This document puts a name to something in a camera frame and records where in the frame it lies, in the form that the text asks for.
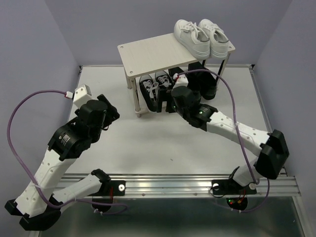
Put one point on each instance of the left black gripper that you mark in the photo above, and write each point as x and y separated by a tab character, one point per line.
112	114

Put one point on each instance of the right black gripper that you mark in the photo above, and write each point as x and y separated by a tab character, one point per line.
161	98

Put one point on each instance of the black canvas sneaker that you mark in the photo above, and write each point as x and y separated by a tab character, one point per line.
148	89
164	80

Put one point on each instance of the black loafer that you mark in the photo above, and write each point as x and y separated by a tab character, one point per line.
193	83
208	84

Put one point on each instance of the white sneaker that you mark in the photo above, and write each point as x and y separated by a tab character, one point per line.
219	43
193	38

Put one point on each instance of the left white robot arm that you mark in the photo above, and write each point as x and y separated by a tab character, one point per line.
40	205

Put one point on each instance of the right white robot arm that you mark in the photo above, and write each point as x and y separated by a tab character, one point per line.
270	148

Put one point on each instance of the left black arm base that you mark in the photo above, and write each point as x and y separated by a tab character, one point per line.
106	195

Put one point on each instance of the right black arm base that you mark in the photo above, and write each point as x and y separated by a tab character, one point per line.
235	193

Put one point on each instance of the white two-tier shoe shelf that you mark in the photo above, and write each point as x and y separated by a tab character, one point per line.
148	56

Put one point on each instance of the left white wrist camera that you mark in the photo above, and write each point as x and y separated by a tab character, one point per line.
82	95

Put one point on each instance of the aluminium mounting rail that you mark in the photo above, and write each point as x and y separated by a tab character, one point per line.
191	186

